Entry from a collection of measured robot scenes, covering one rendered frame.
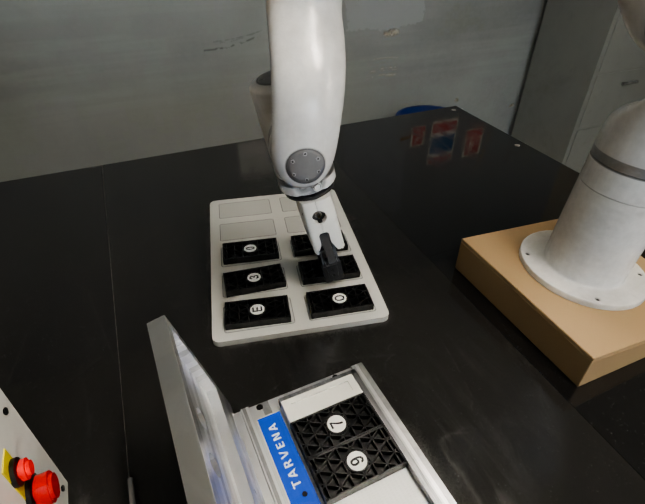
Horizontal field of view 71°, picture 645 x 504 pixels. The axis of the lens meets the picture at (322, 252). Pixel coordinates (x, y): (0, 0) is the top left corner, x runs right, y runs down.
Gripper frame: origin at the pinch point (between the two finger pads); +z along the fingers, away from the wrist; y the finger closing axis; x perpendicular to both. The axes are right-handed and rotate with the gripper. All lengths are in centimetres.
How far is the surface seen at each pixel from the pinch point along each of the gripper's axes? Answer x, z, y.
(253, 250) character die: 12.2, -1.3, 7.2
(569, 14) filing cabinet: -177, 40, 189
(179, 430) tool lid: 16.0, -21.2, -38.0
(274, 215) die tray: 7.2, 1.0, 19.6
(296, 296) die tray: 6.8, 1.1, -4.9
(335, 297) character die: 0.9, 1.1, -7.7
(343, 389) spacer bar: 3.8, -0.4, -25.0
